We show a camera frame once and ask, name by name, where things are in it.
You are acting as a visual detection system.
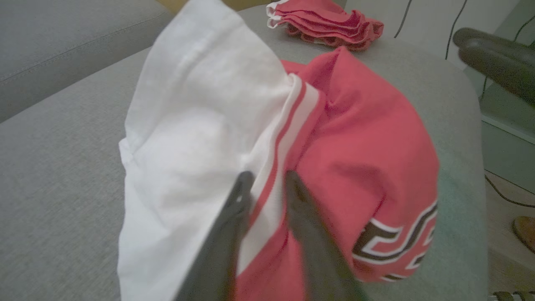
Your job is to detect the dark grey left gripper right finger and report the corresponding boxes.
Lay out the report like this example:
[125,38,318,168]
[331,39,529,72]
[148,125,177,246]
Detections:
[284,169,370,301]

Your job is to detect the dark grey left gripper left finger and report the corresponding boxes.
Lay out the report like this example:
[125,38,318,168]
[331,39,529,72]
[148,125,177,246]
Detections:
[173,171,255,301]

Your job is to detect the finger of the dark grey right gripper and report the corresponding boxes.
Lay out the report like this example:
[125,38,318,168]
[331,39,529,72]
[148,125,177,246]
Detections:
[453,27,535,57]
[459,40,535,107]

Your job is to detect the red and white jersey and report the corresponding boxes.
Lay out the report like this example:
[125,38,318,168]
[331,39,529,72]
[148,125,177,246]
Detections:
[117,0,439,301]

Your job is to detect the red shorts with white stripe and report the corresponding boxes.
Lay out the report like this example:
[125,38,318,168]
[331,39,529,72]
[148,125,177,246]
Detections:
[266,0,384,51]

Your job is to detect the brown rounded shoe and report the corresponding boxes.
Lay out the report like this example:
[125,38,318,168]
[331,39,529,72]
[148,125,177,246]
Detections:
[512,216,535,254]

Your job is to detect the yellow cushion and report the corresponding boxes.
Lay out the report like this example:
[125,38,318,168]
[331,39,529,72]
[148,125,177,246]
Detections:
[157,0,270,14]

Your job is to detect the grey sofa back cushion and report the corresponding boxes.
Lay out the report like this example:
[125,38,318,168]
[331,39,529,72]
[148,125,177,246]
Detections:
[0,0,173,122]

